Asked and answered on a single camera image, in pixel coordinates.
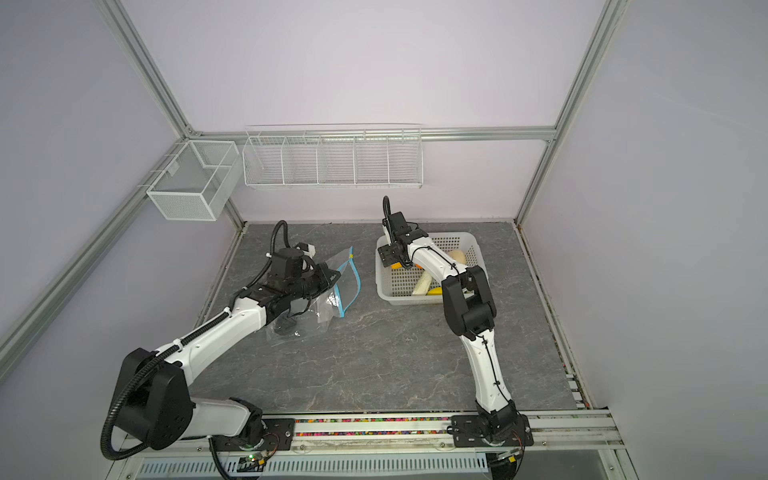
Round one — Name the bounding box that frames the long white wire shelf basket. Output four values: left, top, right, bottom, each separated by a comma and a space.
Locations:
242, 124, 424, 189

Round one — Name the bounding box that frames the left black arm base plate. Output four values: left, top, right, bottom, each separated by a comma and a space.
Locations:
213, 417, 296, 453

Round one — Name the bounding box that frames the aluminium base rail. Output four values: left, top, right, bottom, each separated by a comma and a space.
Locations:
101, 402, 625, 458

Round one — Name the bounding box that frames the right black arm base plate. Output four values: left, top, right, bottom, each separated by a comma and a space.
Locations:
446, 414, 534, 448

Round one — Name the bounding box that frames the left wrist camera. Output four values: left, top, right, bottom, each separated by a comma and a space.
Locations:
296, 242, 316, 258

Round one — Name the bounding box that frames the clear zip top bag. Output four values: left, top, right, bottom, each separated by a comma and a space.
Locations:
266, 246, 361, 345

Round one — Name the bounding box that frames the white plastic perforated basket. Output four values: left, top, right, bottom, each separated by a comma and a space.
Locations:
375, 231, 488, 307

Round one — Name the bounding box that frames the white toy radish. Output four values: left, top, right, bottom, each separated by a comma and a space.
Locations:
411, 271, 432, 296

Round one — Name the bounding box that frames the small white mesh box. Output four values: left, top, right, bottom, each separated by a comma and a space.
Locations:
147, 140, 243, 221

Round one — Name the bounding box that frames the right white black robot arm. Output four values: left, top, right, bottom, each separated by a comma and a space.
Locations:
378, 198, 519, 444

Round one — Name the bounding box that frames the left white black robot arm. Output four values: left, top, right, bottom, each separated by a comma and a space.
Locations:
99, 220, 352, 461

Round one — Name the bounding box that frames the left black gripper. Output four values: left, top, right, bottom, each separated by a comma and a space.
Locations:
288, 262, 341, 301

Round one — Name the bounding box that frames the beige round toy bun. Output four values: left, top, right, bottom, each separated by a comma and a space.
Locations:
449, 250, 467, 265

